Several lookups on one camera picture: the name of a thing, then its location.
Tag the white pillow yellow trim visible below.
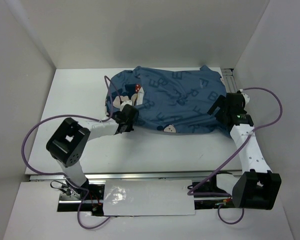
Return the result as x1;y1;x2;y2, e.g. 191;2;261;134
134;91;145;106

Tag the blue cartoon print pillowcase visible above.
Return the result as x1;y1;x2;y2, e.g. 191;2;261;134
105;65;227;134

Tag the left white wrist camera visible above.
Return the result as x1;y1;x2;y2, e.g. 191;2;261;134
119;100;133;111

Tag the white cover sheet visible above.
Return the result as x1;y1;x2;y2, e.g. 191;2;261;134
102;179;196;217

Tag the aluminium side rail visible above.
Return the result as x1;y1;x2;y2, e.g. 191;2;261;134
220;68;238;93

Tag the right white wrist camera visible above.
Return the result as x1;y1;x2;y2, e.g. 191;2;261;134
237;89;251;105

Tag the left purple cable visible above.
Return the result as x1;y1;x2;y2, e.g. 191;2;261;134
21;75;123;230

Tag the aluminium front rail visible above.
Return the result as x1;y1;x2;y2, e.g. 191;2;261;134
29;170;242;182

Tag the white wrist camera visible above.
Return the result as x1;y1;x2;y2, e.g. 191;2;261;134
119;100;133;111
237;89;251;105

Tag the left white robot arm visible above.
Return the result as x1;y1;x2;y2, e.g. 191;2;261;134
46;105;139;200

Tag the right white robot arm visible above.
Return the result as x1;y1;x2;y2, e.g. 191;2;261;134
208;93;282;210

